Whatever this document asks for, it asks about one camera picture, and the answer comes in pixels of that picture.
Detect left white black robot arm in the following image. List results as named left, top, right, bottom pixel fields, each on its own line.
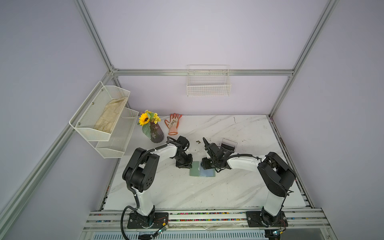
left=122, top=136, right=193, bottom=228

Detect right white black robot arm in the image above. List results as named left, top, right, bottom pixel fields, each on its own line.
left=201, top=138, right=296, bottom=227

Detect black cards in box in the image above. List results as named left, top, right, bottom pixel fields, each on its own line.
left=221, top=143, right=236, bottom=152

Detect clear acrylic card box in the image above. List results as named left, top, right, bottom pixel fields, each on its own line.
left=221, top=138, right=238, bottom=152

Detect dark glass vase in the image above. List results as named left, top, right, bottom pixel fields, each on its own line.
left=150, top=122, right=165, bottom=143

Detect orange white work glove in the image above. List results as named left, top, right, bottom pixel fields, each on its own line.
left=165, top=113, right=183, bottom=136

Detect yellow sunflower bouquet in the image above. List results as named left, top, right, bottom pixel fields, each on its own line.
left=138, top=110, right=161, bottom=139

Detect lower white mesh shelf basket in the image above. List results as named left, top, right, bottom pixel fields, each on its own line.
left=96, top=108, right=139, bottom=159

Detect white mesh shelf basket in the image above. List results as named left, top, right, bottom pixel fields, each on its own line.
left=69, top=82, right=130, bottom=142
left=96, top=108, right=139, bottom=159

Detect beige cloth glove in basket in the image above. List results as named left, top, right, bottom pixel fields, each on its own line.
left=94, top=97, right=128, bottom=134

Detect upper white mesh shelf basket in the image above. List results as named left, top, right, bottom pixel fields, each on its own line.
left=69, top=82, right=130, bottom=142

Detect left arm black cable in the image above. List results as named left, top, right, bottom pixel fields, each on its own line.
left=121, top=143, right=169, bottom=193

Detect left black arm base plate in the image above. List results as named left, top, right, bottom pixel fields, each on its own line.
left=127, top=212, right=169, bottom=229

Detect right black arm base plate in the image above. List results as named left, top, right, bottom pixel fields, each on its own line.
left=246, top=210, right=288, bottom=228

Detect white wire wall basket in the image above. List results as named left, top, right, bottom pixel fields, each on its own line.
left=187, top=65, right=232, bottom=97

